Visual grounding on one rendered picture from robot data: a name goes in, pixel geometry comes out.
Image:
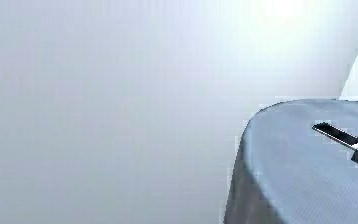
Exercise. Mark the grey blue sofa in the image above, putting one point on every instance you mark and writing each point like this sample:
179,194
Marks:
297,173

